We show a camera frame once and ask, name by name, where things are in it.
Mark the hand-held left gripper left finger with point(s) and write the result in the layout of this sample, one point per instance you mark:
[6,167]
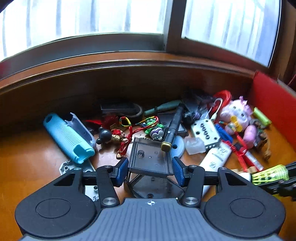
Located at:
[121,171]

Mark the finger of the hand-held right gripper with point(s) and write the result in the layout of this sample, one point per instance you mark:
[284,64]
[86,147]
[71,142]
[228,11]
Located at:
[286,188]
[291,167]

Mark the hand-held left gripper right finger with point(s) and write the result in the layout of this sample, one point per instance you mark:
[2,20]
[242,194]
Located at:
[178,171]

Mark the yellow-green plastic shuttlecock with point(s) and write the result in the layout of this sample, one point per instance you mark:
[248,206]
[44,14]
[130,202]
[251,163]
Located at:
[270,176]

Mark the dark transparent case lid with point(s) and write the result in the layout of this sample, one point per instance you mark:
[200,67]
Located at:
[150,160]

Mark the grey studded plastic plate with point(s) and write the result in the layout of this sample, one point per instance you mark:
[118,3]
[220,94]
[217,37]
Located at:
[69,166]

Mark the white tape roll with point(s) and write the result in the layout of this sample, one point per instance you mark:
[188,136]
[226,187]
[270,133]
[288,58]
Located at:
[179,146]

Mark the translucent plastic piece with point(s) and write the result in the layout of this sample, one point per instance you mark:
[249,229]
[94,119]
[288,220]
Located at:
[194,146]

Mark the dark plastic case base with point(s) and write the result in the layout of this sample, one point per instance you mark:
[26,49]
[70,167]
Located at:
[152,187]

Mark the red lighter with label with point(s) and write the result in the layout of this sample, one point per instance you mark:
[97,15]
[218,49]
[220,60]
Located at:
[253,162]

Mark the black mouse figure charm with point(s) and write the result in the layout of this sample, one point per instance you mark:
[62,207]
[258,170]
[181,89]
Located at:
[105,134]

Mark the white sunscreen tube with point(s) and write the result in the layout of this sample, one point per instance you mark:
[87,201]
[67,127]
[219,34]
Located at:
[217,157]

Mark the grey plastic part with holes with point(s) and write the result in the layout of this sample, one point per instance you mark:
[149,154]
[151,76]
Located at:
[208,139]

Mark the black marker pen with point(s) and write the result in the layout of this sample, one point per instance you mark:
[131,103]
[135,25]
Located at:
[172,127]

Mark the green cartoon charm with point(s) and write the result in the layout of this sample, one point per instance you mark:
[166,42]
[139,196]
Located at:
[156,132]

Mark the pink egg-shaped toy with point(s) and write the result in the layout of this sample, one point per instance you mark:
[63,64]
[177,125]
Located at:
[251,135]

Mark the blue plastic clip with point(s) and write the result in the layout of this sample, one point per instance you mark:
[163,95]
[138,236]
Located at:
[223,134]

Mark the green lighter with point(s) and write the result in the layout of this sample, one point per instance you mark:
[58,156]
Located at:
[261,116]

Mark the grey plastic shell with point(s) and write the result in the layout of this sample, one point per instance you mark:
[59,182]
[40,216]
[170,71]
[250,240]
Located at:
[81,127]

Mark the black plastic holder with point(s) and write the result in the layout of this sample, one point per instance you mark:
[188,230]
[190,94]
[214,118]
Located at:
[118,109]

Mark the dark green plastic tool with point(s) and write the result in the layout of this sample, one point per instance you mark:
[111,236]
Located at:
[161,109]

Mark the red box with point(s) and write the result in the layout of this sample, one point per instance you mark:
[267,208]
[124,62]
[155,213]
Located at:
[272,104]

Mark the dark plastic bag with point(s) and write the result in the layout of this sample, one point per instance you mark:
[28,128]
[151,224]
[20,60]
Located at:
[196,99]

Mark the pink plush toy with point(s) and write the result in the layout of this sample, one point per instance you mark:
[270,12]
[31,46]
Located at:
[238,111]

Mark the grey window frame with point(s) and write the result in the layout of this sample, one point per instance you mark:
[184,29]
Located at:
[171,23]

